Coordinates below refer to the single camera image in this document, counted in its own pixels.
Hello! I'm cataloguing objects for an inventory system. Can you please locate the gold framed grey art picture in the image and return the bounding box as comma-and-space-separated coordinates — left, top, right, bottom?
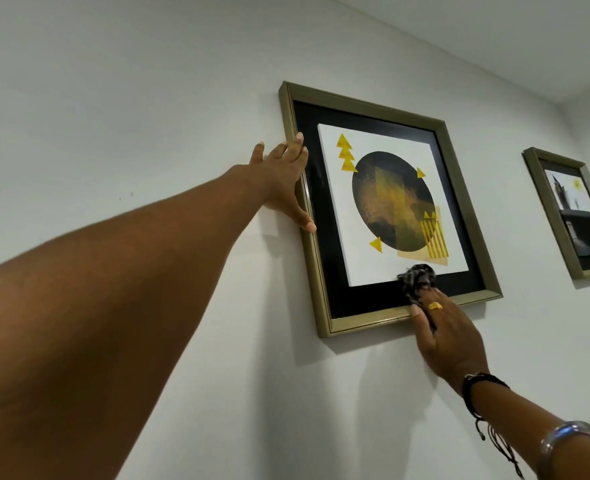
522, 147, 590, 280

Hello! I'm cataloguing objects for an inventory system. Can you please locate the dark checked cleaning cloth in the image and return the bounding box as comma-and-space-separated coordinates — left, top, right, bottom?
397, 264, 439, 336

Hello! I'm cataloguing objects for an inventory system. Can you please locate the gold framed circle art picture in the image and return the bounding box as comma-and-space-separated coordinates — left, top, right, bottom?
279, 81, 504, 339

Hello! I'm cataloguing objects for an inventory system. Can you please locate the black cord bracelet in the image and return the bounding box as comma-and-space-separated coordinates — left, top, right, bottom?
462, 373, 526, 478

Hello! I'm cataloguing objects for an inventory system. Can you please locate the person's right hand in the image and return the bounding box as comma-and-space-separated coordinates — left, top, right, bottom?
410, 286, 491, 383

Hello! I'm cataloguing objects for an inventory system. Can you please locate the person's right forearm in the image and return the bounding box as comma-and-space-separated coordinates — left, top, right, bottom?
467, 376, 590, 480

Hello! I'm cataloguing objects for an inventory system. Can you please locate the person's left hand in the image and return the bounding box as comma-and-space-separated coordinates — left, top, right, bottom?
234, 133, 318, 233

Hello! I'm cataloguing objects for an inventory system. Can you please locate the person's left forearm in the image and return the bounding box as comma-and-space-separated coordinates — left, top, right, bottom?
0, 165, 263, 480

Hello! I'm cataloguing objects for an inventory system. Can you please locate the silver bangle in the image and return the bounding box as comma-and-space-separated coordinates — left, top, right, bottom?
539, 421, 590, 480

